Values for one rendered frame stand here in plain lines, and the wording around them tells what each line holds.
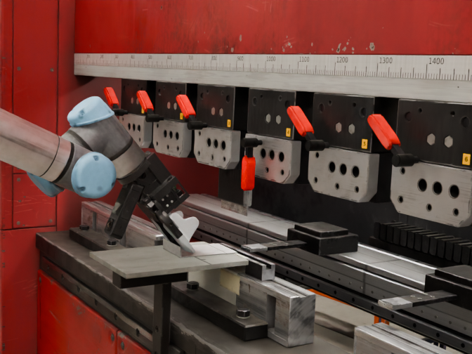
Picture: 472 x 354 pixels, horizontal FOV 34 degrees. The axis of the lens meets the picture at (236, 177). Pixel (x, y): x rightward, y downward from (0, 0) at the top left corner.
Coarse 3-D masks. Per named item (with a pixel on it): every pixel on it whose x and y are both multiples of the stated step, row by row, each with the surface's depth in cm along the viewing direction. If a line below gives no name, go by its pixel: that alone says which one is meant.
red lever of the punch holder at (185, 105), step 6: (180, 96) 160; (186, 96) 161; (180, 102) 159; (186, 102) 159; (186, 108) 158; (192, 108) 159; (186, 114) 157; (192, 114) 158; (192, 120) 157; (192, 126) 155; (198, 126) 156; (204, 126) 157
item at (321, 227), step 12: (288, 228) 172; (300, 228) 170; (312, 228) 167; (324, 228) 168; (336, 228) 168; (288, 240) 172; (300, 240) 169; (312, 240) 165; (324, 240) 163; (336, 240) 165; (348, 240) 167; (312, 252) 165; (324, 252) 164; (336, 252) 166; (348, 252) 168
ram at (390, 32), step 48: (96, 0) 207; (144, 0) 182; (192, 0) 162; (240, 0) 146; (288, 0) 133; (336, 0) 122; (384, 0) 112; (432, 0) 105; (96, 48) 208; (144, 48) 183; (192, 48) 162; (240, 48) 146; (288, 48) 133; (336, 48) 122; (384, 48) 113; (432, 48) 105; (384, 96) 113; (432, 96) 105
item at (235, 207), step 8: (224, 176) 159; (232, 176) 156; (240, 176) 154; (224, 184) 159; (232, 184) 156; (240, 184) 154; (224, 192) 159; (232, 192) 156; (240, 192) 154; (248, 192) 153; (224, 200) 161; (232, 200) 156; (240, 200) 154; (248, 200) 154; (224, 208) 161; (232, 208) 158; (240, 208) 156
